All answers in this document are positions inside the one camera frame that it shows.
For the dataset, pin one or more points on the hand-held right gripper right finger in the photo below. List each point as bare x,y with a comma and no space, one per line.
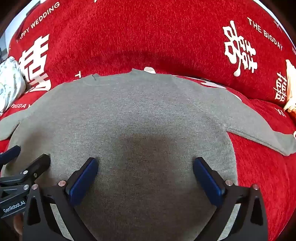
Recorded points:
208,180

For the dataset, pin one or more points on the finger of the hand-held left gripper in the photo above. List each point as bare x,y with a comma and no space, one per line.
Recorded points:
9,154
38,165

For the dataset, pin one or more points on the white floral quilt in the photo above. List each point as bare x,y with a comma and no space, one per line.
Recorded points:
10,83

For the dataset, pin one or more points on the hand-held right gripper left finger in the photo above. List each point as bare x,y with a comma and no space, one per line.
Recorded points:
83,179

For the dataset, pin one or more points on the grey knit sweater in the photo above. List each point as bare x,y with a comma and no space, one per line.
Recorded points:
138,120

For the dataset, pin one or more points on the person's left hand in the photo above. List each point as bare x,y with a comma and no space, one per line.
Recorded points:
19,223

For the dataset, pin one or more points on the cream and red cushion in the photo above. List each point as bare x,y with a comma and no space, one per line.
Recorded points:
291,88

